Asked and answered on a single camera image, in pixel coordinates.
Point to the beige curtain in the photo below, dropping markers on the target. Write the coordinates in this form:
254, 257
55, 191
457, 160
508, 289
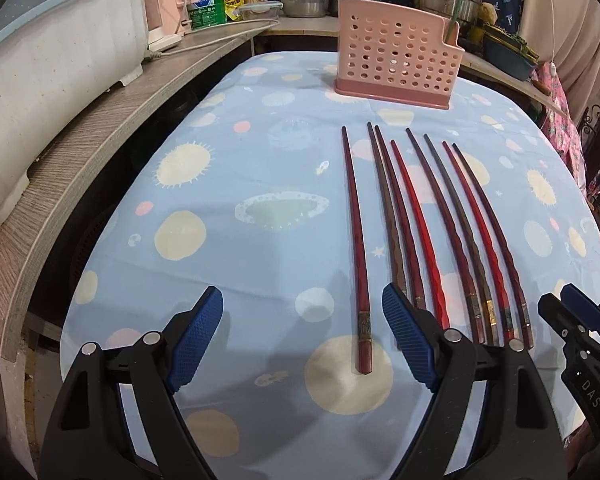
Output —
570, 20

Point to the row of wooden chopsticks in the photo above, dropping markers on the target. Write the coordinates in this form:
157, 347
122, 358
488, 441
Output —
490, 307

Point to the black metal stand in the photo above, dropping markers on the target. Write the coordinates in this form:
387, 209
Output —
597, 130

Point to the yellow seasoning packet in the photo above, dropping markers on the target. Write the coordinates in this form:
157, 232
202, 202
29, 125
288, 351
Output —
235, 2

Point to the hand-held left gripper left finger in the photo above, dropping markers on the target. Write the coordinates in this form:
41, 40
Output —
200, 340

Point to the white and blue dish drainer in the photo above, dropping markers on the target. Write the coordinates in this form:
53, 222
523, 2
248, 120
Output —
55, 85

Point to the blue basin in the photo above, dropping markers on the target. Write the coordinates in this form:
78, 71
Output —
507, 62

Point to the dark red chopstick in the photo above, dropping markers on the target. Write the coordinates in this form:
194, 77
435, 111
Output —
362, 330

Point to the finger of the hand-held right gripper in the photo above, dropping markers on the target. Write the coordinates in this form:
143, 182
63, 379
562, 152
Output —
585, 307
555, 312

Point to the blue planet print tablecloth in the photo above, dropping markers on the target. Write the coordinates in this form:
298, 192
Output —
230, 270

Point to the clear plastic food container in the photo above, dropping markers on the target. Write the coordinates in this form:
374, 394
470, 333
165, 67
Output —
262, 11

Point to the yellow loofah sponge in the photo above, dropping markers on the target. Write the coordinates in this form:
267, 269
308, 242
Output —
487, 14

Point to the green leafy vegetables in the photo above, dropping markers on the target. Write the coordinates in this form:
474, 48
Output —
515, 40

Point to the clear jug with pale lid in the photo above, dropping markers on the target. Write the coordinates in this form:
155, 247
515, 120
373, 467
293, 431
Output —
162, 10

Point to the pink perforated utensil holder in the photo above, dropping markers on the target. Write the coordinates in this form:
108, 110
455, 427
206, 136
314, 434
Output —
390, 91

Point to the grey wood-grain shelf board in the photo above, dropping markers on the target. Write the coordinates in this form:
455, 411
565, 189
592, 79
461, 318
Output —
105, 125

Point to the pink pineapple print garment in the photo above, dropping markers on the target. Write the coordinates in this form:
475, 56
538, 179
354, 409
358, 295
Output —
562, 120

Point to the green labelled can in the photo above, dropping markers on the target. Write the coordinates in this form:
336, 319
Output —
207, 10

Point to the green chopstick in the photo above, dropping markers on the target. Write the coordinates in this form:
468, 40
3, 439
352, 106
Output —
454, 16

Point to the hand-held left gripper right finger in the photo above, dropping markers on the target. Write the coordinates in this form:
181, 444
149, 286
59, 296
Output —
410, 340

